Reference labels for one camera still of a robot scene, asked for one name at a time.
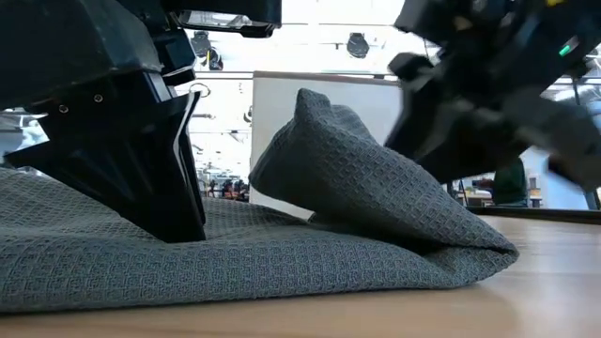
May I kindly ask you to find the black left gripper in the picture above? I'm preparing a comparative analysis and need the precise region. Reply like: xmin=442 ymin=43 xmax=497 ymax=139
xmin=0 ymin=0 xmax=198 ymax=244

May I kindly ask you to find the dark grey towel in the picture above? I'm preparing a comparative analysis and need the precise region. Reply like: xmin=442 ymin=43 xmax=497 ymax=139
xmin=0 ymin=87 xmax=520 ymax=315

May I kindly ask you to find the person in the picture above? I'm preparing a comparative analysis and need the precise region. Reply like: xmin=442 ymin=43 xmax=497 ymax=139
xmin=490 ymin=157 xmax=530 ymax=208

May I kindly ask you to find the beige fabric storage box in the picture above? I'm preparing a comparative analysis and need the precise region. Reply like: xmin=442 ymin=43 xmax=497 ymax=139
xmin=247 ymin=70 xmax=406 ymax=221

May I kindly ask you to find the round grey ceiling fixture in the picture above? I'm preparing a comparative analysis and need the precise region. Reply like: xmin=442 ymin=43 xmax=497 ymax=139
xmin=346 ymin=31 xmax=371 ymax=60

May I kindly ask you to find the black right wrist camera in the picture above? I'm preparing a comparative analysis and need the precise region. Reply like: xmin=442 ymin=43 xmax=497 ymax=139
xmin=387 ymin=50 xmax=445 ymax=86

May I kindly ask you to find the black overhead camera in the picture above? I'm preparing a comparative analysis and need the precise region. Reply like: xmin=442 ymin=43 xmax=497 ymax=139
xmin=189 ymin=30 xmax=224 ymax=72

